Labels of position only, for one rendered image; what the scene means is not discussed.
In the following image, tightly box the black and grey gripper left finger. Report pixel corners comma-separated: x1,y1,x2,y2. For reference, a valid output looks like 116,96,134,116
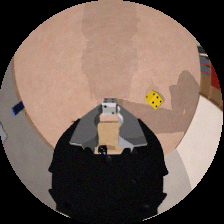
48,104,103,173

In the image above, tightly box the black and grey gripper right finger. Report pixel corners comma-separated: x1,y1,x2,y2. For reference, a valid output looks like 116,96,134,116
116,104,169,176

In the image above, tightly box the yellow die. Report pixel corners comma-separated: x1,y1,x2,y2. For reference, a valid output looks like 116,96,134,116
145,90,163,109

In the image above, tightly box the tan square mat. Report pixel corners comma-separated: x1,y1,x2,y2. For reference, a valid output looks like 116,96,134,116
95,121,122,152

